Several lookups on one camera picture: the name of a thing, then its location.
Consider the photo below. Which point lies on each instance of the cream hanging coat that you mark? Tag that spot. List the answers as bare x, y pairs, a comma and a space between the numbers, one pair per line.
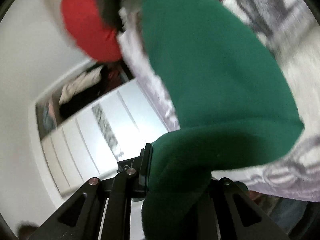
79, 84

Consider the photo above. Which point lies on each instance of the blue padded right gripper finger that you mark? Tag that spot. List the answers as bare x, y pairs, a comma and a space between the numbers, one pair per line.
130, 184

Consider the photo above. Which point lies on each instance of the green white varsity jacket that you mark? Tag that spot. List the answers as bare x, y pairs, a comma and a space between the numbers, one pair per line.
235, 110

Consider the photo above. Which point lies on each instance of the white sliding wardrobe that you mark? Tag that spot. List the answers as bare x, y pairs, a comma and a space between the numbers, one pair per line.
86, 139

